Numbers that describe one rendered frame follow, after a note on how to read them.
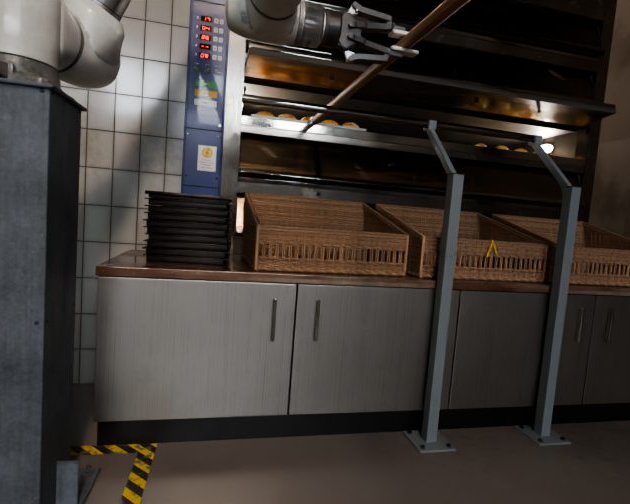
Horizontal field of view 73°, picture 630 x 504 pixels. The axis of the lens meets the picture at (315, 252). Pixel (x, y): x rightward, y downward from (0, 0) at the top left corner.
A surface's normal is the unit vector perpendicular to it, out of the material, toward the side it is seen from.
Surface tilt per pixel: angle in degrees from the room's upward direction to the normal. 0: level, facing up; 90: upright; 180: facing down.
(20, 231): 90
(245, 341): 90
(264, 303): 90
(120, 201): 90
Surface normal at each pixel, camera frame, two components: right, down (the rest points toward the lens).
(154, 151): 0.23, 0.10
